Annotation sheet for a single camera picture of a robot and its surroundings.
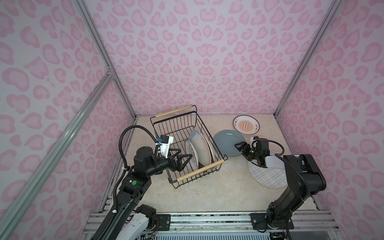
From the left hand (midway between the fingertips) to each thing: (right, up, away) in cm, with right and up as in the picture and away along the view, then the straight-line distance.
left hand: (186, 151), depth 66 cm
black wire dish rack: (-5, +8, +41) cm, 42 cm away
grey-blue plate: (+24, +1, +37) cm, 44 cm away
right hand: (+31, -2, +29) cm, 43 cm away
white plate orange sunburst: (+42, +13, +48) cm, 65 cm away
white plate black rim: (+3, -5, -3) cm, 7 cm away
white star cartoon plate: (+12, -1, +11) cm, 16 cm away
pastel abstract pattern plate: (+8, +1, +14) cm, 16 cm away
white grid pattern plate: (+48, -19, +21) cm, 56 cm away
